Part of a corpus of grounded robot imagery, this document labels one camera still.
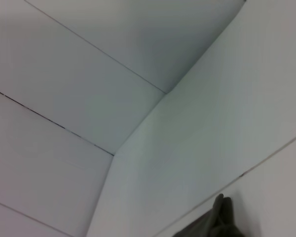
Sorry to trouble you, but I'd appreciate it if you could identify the dark green t-shirt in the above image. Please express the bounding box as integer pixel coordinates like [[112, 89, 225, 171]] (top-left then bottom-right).
[[172, 193, 245, 237]]

